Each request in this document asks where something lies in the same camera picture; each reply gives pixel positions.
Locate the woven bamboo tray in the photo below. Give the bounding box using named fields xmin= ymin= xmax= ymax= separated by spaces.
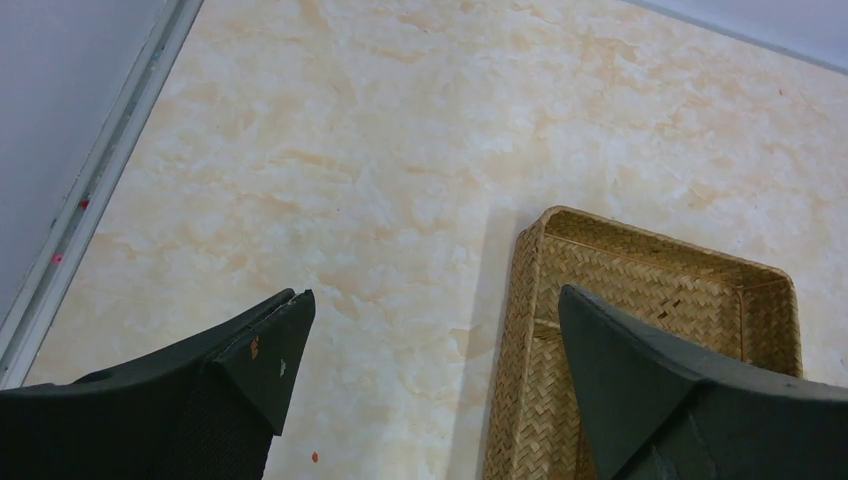
xmin=482 ymin=206 xmax=803 ymax=479

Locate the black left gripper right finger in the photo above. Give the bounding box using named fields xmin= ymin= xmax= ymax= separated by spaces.
xmin=558 ymin=285 xmax=847 ymax=479

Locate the aluminium frame rail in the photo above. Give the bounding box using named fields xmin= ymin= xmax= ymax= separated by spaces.
xmin=1 ymin=1 xmax=201 ymax=389

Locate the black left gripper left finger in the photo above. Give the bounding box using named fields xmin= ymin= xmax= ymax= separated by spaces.
xmin=1 ymin=288 xmax=316 ymax=479

